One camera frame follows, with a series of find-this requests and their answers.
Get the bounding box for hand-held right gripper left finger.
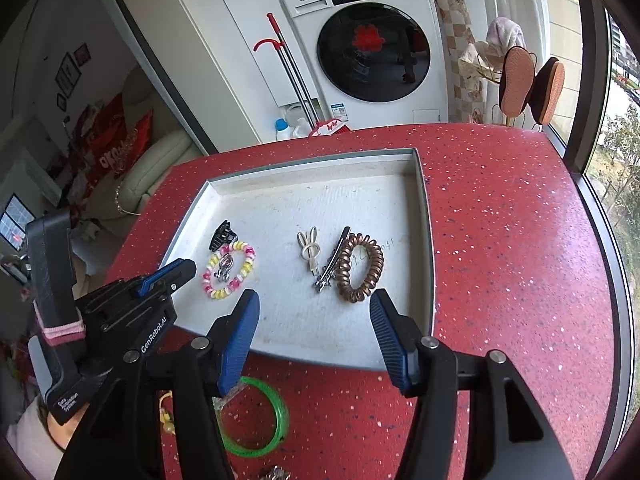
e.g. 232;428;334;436
55;290;261;480

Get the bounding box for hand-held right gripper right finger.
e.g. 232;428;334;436
369;288;576;480

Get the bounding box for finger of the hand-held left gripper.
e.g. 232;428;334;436
139;258;197;297

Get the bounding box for pink yellow beaded bracelet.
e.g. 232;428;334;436
202;241;256;301

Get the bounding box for black claw hair clip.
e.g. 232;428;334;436
209;220;240;252

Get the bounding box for brown spiral hair tie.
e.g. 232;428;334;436
334;233;385;303

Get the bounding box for green plastic bracelet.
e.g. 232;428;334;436
212;376;291;457

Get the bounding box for long silver hair clip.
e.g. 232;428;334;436
312;226;352;293

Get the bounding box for cream bunny hair clip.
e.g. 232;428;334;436
297;226;322;277

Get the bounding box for grey tray box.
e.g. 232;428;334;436
159;147;436;372

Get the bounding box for person's left forearm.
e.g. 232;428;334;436
5;400;66;480

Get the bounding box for person's left hand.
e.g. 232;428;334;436
42;400;76;442

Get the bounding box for cream sofa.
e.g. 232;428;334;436
82;67;201;221

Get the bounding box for red cushion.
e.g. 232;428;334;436
75;92;153;176

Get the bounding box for red dustpan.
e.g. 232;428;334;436
307;117;351;138

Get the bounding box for cream patterned bag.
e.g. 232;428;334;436
459;42;490;111

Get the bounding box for white washing machine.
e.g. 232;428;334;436
277;0;451;131

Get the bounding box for pink towel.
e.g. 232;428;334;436
487;16;526;51

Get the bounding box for pink hair tie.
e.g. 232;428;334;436
42;317;86;346

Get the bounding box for yellow hair tie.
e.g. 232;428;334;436
157;391;176;436

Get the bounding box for wall picture frames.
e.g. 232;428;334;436
54;42;91;111

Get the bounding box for red handled mop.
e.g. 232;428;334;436
253;12;321;136

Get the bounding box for gold wire slipper rack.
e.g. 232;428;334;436
475;42;543;128

